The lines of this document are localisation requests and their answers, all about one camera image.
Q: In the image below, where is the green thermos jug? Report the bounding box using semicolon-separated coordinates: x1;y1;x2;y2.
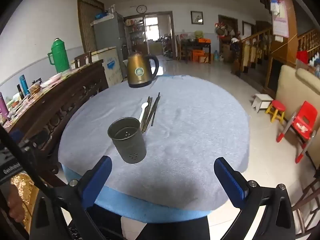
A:
48;38;70;73

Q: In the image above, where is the grey refrigerator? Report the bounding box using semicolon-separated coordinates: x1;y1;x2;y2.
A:
91;12;129;77

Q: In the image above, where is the dark wooden side table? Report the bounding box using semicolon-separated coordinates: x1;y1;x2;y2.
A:
181;38;212;64

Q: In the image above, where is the red yellow round stool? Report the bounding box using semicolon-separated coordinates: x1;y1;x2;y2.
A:
265;100;286;124

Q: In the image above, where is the wooden stair railing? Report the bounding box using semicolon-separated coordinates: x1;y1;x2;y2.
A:
235;27;272;74

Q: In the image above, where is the round wall clock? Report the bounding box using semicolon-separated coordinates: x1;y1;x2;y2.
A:
136;5;147;14

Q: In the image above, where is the dark wooden sideboard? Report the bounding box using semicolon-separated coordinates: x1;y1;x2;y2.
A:
4;60;108;186

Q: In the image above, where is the framed wall picture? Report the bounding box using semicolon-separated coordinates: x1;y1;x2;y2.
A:
190;11;203;25

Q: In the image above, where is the red plastic child chair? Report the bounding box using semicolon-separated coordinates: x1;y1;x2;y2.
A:
276;101;318;163

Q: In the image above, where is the dark metal utensil holder cup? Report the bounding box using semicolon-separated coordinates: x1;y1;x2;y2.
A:
107;117;146;164

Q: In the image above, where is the beige sofa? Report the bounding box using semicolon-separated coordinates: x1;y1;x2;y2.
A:
276;65;319;164

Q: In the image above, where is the white ceramic spoon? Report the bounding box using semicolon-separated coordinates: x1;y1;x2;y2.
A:
139;102;149;122

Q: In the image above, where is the small white step stool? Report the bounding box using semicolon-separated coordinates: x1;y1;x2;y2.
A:
252;94;273;113

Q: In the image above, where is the white chest freezer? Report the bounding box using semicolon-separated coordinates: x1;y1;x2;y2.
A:
71;45;124;88

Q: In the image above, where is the blue thermos bottle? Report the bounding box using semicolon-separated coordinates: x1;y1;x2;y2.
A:
19;75;30;95

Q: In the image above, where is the gold electric kettle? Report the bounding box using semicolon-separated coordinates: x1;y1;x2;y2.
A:
127;52;159;88

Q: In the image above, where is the black cable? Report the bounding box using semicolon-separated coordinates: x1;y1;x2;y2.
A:
0;125;83;240

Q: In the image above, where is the wall calendar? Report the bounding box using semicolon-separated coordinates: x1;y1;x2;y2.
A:
270;0;289;38

